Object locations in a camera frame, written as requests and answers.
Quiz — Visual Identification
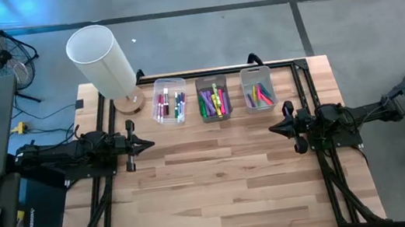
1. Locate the teal slim pen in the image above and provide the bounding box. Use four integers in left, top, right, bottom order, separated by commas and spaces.
259, 80, 274, 101

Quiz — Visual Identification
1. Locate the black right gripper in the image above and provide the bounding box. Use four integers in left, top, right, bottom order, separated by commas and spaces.
264, 97, 316, 159

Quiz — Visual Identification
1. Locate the purple highlighter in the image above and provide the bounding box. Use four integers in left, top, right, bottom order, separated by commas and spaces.
222, 91, 231, 115
206, 89, 218, 114
201, 90, 215, 117

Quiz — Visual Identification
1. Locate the dark green highlighter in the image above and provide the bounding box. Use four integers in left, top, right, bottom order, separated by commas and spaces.
198, 94, 208, 119

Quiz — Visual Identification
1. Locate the white cylindrical lamp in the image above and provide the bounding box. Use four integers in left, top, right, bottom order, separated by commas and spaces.
62, 19, 148, 122

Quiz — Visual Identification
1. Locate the black box with logo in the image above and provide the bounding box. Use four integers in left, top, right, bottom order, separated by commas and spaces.
16, 173, 72, 227

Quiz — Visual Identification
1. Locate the yellow tag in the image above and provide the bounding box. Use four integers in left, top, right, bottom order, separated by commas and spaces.
14, 209, 28, 227

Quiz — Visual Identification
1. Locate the light green highlighter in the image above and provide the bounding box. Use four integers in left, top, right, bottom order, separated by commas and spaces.
211, 82, 222, 107

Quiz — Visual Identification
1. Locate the yellow power plug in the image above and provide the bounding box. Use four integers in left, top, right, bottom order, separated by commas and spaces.
9, 120, 30, 136

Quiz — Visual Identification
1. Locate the grey translucent plastic bin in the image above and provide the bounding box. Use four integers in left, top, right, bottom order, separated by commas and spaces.
193, 72, 234, 125

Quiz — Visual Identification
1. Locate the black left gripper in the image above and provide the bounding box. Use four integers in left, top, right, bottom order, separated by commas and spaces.
110, 116, 159, 175

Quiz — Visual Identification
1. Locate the brown dry-erase marker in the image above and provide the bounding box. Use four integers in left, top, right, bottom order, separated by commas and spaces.
162, 87, 172, 116

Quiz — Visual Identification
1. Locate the coral pink highlighter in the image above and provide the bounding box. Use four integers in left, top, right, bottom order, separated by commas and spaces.
255, 82, 275, 107

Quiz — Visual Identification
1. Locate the white plastic bin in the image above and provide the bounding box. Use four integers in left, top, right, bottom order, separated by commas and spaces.
238, 64, 281, 117

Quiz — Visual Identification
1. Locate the black loop handle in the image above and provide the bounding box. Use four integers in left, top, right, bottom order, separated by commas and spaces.
246, 51, 265, 68
133, 68, 147, 85

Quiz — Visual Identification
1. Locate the black floor cable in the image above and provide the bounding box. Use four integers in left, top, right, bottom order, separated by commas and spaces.
9, 94, 79, 126

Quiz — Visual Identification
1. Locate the dark purple marker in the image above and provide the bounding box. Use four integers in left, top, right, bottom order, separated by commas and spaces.
180, 91, 189, 112

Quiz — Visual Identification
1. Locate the blue dry-erase marker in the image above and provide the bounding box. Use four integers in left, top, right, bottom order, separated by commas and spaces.
176, 92, 186, 120

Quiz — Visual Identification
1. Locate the green dry-erase marker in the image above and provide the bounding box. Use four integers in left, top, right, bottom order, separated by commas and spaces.
171, 91, 182, 120

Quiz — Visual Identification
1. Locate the maroon dry-erase marker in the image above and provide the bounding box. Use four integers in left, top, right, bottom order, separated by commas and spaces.
154, 94, 165, 123

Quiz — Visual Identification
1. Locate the blue-purple slim pen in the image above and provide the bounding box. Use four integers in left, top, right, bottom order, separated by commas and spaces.
246, 92, 257, 109

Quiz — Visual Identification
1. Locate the clear plastic bin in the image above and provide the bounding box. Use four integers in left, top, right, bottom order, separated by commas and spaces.
147, 75, 192, 129

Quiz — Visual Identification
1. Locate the red dry-erase marker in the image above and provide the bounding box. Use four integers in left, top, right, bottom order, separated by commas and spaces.
158, 94, 168, 120

